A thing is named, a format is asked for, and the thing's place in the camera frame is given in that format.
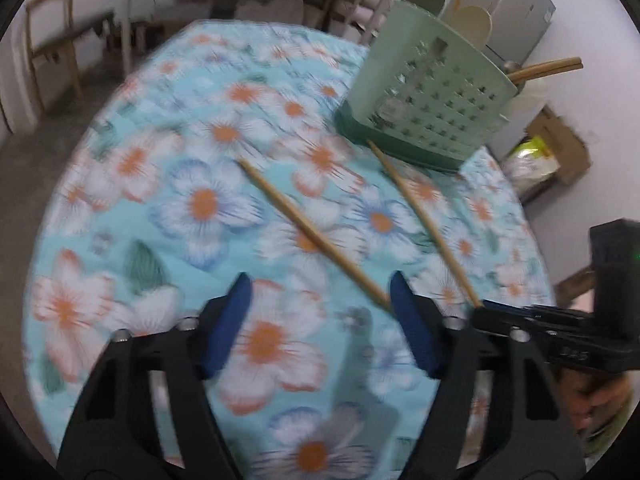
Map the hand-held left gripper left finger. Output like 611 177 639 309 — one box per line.
57 272 253 480

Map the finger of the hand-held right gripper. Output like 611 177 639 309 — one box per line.
470 300 597 334

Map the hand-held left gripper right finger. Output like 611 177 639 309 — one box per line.
390 270 586 480

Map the wooden chopstick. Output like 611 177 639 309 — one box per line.
506 57 582 80
507 62 584 84
366 139 484 309
238 158 394 312

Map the green plastic utensil holder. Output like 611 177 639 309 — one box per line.
334 0 518 173

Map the person's right hand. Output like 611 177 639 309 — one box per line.
560 370 636 436

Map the floral blue blanket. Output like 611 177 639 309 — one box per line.
27 20 558 480

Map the yellow green rice bag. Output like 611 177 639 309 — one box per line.
502 135 562 197

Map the brown cardboard box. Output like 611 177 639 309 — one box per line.
530 105 594 187

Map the grey refrigerator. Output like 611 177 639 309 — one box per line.
452 0 557 62

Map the wooden chair with dark seat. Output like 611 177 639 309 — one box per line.
25 0 117 112

